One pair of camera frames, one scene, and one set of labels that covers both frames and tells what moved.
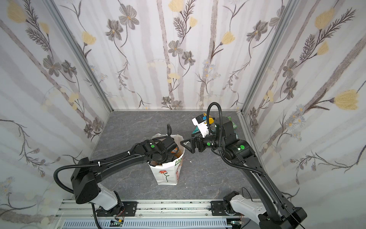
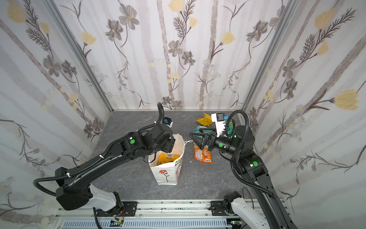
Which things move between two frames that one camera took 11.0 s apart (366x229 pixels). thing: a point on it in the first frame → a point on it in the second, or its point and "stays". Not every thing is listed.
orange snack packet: [177, 152] → [203, 155]
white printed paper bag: [168, 173] stays
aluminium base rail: [146, 209] stays
